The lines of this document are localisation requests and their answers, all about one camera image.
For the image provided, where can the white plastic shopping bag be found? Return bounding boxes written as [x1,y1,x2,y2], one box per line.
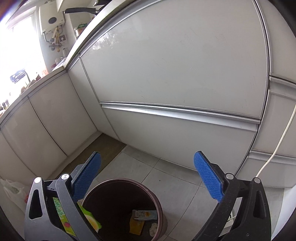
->
[1,179,28,213]

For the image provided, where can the black pan on counter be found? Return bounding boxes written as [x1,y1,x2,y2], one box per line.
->
[64,8,101,16]

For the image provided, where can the white kitchen cabinets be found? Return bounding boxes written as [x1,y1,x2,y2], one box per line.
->
[1,1,295,188]

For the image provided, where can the white wall water heater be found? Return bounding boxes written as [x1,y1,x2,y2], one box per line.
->
[39,1,65,34]

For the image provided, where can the brown trash bin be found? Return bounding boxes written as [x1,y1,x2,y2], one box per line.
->
[82,178,168,240]

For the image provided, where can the white power cable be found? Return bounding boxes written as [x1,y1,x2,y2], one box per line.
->
[256,101,296,178]

